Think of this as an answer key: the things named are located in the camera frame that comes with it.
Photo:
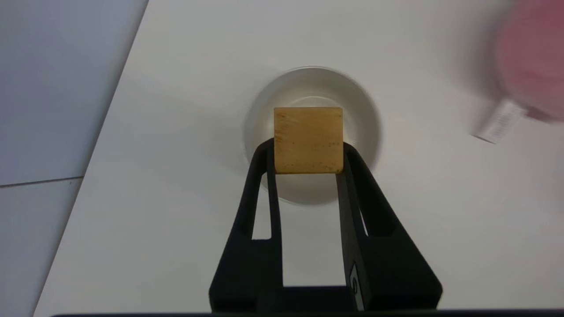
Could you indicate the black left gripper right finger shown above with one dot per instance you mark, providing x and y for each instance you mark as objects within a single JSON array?
[{"x": 387, "y": 273}]

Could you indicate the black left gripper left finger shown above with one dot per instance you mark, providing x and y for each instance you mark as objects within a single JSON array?
[{"x": 246, "y": 273}]

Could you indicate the small wooden cube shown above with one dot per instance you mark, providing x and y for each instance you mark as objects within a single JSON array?
[{"x": 308, "y": 141}]

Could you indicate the beige round bowl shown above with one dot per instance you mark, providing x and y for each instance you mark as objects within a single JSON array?
[{"x": 313, "y": 90}]

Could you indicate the pink fluffy plush toy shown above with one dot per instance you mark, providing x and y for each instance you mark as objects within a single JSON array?
[{"x": 535, "y": 53}]

